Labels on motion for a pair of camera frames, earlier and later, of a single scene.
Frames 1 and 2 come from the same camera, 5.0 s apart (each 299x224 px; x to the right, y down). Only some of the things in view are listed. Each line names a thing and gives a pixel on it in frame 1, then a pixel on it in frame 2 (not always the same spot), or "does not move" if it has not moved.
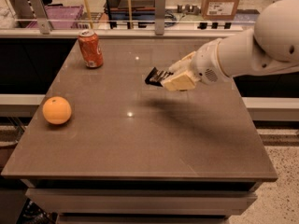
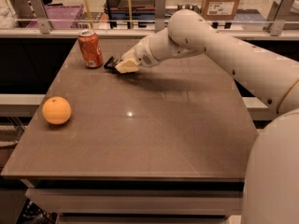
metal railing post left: [37, 5] does not move
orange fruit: [57, 110] does not move
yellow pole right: [131, 22] does not move
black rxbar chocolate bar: [156, 76] to [110, 64]
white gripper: [204, 64] to [142, 55]
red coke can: [91, 49] does not move
